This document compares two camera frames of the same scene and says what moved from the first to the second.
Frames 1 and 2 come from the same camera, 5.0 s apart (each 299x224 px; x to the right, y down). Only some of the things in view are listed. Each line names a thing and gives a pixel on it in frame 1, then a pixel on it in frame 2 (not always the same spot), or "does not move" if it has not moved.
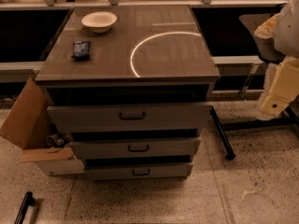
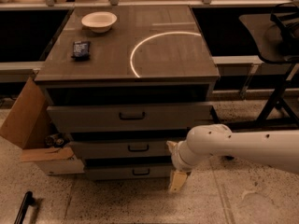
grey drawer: [179, 147] does not move
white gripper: [288, 32] -> [177, 157]
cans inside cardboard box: [53, 140] does not move
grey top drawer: [129, 118] does not move
